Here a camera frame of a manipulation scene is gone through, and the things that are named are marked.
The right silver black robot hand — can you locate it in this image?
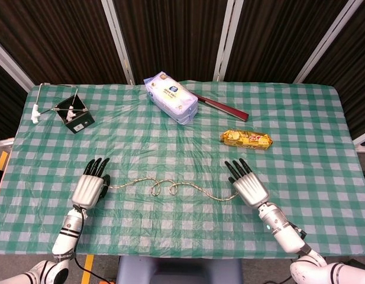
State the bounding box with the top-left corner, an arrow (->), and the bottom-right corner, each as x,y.
224,158 -> 271,208

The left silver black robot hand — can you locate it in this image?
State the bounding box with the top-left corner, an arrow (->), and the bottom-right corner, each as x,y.
72,157 -> 111,210

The beige braided rope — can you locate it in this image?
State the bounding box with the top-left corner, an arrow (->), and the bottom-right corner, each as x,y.
108,176 -> 239,202

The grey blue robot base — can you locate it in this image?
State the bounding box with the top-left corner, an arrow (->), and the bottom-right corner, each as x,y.
115,254 -> 244,284

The yellow biscuit pack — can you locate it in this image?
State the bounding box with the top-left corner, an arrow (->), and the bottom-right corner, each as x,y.
219,129 -> 273,151

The black open box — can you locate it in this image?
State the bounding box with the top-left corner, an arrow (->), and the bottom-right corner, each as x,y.
56,93 -> 96,134

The green checked plastic tablecloth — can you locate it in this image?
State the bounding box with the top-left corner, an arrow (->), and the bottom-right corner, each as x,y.
0,80 -> 365,257

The blue white tissue pack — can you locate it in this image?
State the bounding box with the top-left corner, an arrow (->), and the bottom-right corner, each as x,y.
143,70 -> 199,125

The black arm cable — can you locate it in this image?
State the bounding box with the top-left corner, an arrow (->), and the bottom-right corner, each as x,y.
72,205 -> 118,282

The white partition post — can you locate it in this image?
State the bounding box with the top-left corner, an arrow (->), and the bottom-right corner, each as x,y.
101,0 -> 135,85
213,0 -> 245,83
352,121 -> 365,147
0,37 -> 34,93
293,0 -> 356,84

